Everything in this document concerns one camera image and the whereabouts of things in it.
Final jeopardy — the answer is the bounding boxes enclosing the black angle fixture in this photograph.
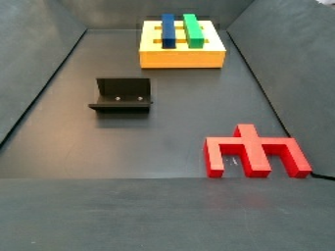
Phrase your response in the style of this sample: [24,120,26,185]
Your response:
[89,77,152,111]

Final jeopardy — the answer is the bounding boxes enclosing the blue bar block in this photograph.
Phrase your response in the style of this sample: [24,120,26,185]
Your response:
[161,14,176,49]

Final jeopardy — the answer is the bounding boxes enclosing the green bar block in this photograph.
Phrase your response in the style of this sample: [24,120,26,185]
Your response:
[183,14,204,49]

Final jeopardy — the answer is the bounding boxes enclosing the red cross-shaped block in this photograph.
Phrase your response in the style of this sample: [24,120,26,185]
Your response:
[204,125,311,178]

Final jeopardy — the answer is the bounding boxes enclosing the yellow slotted board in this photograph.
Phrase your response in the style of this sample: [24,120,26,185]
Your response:
[139,21,227,69]

